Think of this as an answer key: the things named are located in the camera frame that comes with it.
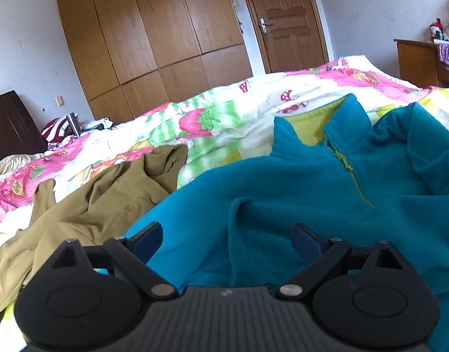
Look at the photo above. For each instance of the beige wall switch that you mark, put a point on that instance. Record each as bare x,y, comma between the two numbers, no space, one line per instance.
60,101

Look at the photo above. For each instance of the white crumpled cloth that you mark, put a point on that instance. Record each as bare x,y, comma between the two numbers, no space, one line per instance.
98,124

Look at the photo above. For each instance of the wooden door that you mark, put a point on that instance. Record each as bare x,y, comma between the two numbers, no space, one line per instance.
283,14

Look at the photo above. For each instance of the wooden dresser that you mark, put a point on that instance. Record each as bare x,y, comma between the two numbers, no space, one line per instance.
415,60

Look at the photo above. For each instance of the red and white striped cloth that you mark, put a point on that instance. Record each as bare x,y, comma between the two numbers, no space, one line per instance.
54,130

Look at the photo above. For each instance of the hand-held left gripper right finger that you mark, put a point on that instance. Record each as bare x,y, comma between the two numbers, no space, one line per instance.
304,240

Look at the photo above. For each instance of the olive green garment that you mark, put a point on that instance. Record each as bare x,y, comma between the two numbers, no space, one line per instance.
100,209

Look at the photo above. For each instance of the strawberry print checkered blanket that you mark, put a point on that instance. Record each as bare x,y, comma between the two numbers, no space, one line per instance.
228,117

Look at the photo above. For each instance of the purple patterned cloth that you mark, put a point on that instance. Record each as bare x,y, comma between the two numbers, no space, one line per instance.
448,53

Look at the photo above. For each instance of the teal fleece jacket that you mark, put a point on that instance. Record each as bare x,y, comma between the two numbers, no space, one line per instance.
283,190

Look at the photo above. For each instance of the dark wooden headboard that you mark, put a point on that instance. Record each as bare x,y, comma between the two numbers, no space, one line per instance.
12,128

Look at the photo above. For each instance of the beige bed sheet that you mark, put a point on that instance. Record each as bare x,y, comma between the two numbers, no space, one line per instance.
15,165

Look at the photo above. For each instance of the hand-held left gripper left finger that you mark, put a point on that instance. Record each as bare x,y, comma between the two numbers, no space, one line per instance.
148,235

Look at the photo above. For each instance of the wooden wardrobe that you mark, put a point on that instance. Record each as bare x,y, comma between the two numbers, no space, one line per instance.
136,25

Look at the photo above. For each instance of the red and white plush toy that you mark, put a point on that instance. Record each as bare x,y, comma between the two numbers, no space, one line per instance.
437,29

